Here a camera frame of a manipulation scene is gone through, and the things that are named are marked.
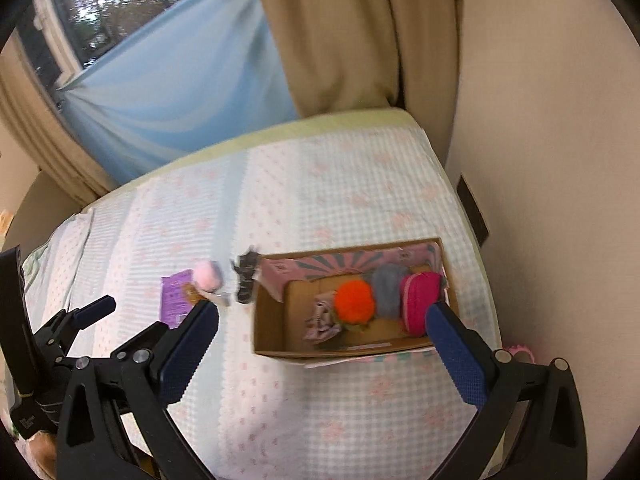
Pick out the purple plastic packet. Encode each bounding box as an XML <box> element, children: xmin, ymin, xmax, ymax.
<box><xmin>160</xmin><ymin>270</ymin><xmax>193</xmax><ymax>328</ymax></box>

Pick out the brown plush toy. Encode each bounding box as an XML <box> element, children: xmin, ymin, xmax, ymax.
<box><xmin>182</xmin><ymin>283</ymin><xmax>230</xmax><ymax>307</ymax></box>

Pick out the pink fluffy scrunchie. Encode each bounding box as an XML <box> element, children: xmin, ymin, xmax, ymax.
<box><xmin>192</xmin><ymin>260</ymin><xmax>224</xmax><ymax>292</ymax></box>

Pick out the mauve fabric scrunchie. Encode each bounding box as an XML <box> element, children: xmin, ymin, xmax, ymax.
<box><xmin>304</xmin><ymin>292</ymin><xmax>343</xmax><ymax>344</ymax></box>

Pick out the magenta zip pouch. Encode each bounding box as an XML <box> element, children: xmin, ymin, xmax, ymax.
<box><xmin>400</xmin><ymin>272</ymin><xmax>446</xmax><ymax>337</ymax></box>

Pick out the orange pompom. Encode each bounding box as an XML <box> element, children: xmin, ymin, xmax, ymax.
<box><xmin>334</xmin><ymin>280</ymin><xmax>376</xmax><ymax>328</ymax></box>

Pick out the grey cloth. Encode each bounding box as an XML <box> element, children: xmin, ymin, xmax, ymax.
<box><xmin>362</xmin><ymin>263</ymin><xmax>411</xmax><ymax>318</ymax></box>

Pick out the person's left hand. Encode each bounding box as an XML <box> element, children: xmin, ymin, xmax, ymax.
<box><xmin>26</xmin><ymin>431</ymin><xmax>56</xmax><ymax>479</ymax></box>

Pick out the orange object on sofa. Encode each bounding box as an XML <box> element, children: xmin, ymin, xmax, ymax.
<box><xmin>0</xmin><ymin>209</ymin><xmax>14</xmax><ymax>238</ymax></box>

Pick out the cardboard box with pink lining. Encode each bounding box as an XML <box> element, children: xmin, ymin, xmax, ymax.
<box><xmin>253</xmin><ymin>238</ymin><xmax>457</xmax><ymax>366</ymax></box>

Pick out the left beige curtain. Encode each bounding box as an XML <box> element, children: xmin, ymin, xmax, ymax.
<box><xmin>1</xmin><ymin>32</ymin><xmax>116</xmax><ymax>206</ymax></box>

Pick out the beige curtain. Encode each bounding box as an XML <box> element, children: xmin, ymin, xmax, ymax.
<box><xmin>260</xmin><ymin>0</ymin><xmax>459</xmax><ymax>160</ymax></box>
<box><xmin>1</xmin><ymin>32</ymin><xmax>116</xmax><ymax>206</ymax></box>

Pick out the blue sheet over window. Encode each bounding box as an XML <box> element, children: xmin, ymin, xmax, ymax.
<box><xmin>60</xmin><ymin>0</ymin><xmax>298</xmax><ymax>184</ymax></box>

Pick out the light green mattress sheet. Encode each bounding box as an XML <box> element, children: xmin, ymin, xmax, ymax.
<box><xmin>81</xmin><ymin>107</ymin><xmax>426</xmax><ymax>212</ymax></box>

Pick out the right beige curtain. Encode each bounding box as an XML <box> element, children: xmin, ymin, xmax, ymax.
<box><xmin>260</xmin><ymin>0</ymin><xmax>459</xmax><ymax>160</ymax></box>

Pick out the pink ring toy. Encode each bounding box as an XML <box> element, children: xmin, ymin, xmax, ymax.
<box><xmin>506</xmin><ymin>344</ymin><xmax>536</xmax><ymax>364</ymax></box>

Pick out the dark wooden bed frame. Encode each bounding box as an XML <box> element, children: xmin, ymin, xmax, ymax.
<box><xmin>457</xmin><ymin>176</ymin><xmax>489</xmax><ymax>247</ymax></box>

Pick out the window with white frame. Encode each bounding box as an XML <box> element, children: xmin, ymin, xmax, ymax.
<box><xmin>17</xmin><ymin>0</ymin><xmax>180</xmax><ymax>96</ymax></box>

